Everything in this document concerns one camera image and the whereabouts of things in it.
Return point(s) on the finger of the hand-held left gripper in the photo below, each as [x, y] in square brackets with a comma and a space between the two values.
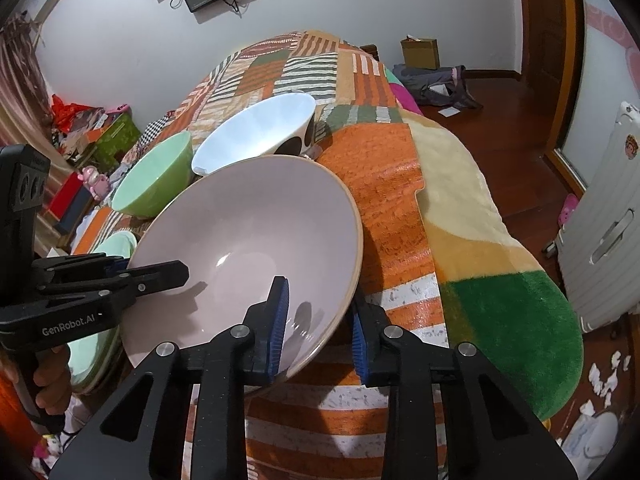
[160, 275]
[120, 264]

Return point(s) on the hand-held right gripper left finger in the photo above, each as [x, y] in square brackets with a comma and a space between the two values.
[280, 330]

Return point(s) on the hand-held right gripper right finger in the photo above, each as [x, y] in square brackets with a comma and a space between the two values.
[358, 350]

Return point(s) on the pale green plate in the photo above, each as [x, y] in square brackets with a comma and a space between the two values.
[92, 362]

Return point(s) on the green bowl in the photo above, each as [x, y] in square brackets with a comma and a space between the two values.
[150, 180]

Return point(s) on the pink bowl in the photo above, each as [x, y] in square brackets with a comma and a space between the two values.
[250, 230]

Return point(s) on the white spotted bowl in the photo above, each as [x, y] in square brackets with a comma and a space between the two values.
[255, 130]

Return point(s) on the person's left hand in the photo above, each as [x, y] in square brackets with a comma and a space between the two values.
[52, 380]

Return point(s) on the dark blue box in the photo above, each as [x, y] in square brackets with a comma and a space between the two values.
[75, 220]

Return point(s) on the red box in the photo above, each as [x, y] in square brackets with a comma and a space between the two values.
[67, 197]

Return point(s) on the pink rabbit toy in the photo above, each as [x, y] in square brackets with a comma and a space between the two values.
[96, 180]

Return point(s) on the green storage bin with clutter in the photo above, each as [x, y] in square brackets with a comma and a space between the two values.
[80, 137]

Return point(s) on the plush cream green blanket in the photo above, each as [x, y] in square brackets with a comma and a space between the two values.
[500, 310]

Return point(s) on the red plastic bag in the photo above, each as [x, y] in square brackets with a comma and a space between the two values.
[72, 112]

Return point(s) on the striped pink curtain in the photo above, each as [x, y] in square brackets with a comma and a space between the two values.
[20, 85]

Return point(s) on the scattered white tissue scraps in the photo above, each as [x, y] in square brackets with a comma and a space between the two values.
[605, 382]

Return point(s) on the white slipper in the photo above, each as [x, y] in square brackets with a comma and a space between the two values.
[592, 435]

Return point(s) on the pink slipper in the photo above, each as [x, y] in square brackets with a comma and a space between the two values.
[569, 209]

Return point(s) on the white paper sheet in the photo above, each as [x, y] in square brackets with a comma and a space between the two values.
[449, 111]

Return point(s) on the striped patchwork blanket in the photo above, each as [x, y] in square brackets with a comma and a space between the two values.
[340, 80]

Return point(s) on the grey bag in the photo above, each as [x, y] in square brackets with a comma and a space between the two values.
[435, 87]

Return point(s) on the cardboard box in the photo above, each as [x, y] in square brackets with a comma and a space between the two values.
[420, 52]

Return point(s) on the wooden room door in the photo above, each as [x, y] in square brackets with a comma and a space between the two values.
[535, 20]

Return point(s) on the white sliding wardrobe door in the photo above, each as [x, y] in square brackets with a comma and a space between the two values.
[605, 60]

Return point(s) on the wooden wardrobe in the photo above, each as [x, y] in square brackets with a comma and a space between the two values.
[570, 10]

